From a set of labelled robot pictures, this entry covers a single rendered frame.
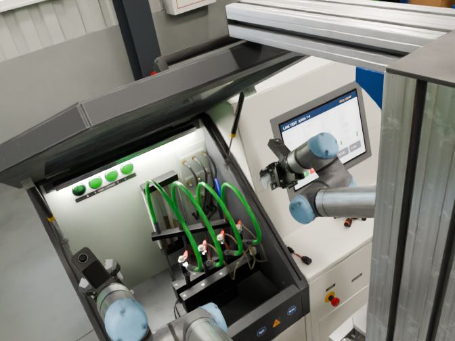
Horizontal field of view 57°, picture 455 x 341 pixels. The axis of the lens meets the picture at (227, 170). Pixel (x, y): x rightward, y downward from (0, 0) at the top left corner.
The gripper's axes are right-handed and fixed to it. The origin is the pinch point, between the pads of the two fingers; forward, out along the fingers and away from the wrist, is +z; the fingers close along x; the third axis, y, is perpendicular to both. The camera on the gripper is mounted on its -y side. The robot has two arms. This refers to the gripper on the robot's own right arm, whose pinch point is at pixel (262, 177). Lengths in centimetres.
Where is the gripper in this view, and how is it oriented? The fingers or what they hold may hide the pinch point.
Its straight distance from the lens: 143.7
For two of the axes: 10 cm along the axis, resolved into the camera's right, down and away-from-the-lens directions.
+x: 8.8, -0.6, 4.7
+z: -4.3, 3.4, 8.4
